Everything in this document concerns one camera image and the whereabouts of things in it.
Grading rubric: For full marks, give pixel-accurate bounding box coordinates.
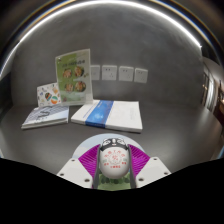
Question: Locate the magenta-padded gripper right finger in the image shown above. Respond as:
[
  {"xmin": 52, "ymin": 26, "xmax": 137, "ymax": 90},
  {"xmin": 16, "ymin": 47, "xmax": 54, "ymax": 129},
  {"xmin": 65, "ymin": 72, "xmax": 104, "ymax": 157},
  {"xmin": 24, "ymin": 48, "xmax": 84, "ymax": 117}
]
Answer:
[{"xmin": 127, "ymin": 143, "xmax": 172, "ymax": 189}]

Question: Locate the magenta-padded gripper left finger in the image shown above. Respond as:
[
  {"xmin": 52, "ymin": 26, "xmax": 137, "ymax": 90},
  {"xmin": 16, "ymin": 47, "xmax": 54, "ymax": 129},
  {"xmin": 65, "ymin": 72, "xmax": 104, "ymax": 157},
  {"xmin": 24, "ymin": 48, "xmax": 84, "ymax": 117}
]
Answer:
[{"xmin": 56, "ymin": 143, "xmax": 101, "ymax": 190}]

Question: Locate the white and black computer mouse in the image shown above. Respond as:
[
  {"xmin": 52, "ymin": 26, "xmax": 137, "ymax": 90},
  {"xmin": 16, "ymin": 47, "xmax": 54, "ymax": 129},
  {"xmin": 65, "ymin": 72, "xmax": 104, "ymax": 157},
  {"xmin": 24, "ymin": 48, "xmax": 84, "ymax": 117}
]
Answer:
[{"xmin": 98, "ymin": 137, "xmax": 130, "ymax": 179}]

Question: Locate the white book with blue band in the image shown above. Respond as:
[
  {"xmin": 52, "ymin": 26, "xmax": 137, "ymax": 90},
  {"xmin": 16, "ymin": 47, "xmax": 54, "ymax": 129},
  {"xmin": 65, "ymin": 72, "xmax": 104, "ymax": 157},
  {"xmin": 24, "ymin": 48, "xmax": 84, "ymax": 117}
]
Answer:
[{"xmin": 70, "ymin": 99, "xmax": 144, "ymax": 134}]

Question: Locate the grey patterned book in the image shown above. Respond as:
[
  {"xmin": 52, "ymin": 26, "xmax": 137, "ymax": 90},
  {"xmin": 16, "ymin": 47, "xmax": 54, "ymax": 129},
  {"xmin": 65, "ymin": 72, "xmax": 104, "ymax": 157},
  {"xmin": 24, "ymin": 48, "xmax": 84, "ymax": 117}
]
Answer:
[{"xmin": 21, "ymin": 105, "xmax": 70, "ymax": 130}]

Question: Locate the small white sticker card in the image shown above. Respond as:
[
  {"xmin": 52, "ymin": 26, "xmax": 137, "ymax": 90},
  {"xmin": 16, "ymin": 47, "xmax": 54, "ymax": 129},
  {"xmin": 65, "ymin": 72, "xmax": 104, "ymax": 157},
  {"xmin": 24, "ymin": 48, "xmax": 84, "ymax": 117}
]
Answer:
[{"xmin": 36, "ymin": 82, "xmax": 63, "ymax": 108}]

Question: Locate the green menu sign stand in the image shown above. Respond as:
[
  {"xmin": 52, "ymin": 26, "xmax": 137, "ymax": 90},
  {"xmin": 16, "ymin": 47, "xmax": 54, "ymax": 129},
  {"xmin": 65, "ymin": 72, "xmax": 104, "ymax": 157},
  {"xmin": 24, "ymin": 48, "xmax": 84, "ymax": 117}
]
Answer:
[{"xmin": 54, "ymin": 48, "xmax": 94, "ymax": 107}]

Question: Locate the white wall socket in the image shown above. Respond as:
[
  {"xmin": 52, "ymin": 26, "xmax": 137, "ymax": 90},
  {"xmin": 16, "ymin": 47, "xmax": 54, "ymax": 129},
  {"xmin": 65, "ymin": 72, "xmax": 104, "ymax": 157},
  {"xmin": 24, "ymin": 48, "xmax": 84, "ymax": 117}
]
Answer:
[
  {"xmin": 89, "ymin": 64, "xmax": 101, "ymax": 81},
  {"xmin": 101, "ymin": 64, "xmax": 118, "ymax": 81},
  {"xmin": 134, "ymin": 67, "xmax": 149, "ymax": 84},
  {"xmin": 118, "ymin": 65, "xmax": 135, "ymax": 82}
]

